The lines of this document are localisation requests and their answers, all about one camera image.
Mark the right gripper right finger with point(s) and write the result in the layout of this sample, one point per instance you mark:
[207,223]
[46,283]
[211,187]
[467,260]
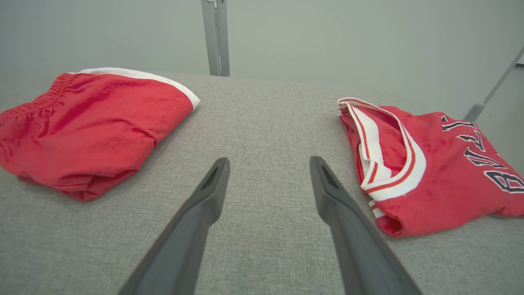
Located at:
[360,254]

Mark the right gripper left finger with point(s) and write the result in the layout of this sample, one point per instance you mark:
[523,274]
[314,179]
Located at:
[184,246]

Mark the red basketball jersey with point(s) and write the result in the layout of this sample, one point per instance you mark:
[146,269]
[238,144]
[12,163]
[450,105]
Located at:
[442,184]

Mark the red shorts with white stripe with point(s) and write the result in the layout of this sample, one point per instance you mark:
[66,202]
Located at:
[94,123]

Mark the grey slanted partition strut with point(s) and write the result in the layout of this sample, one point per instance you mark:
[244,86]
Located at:
[475,110]

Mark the grey partition post with hinge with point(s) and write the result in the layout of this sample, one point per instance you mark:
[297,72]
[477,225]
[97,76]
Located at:
[215,37]

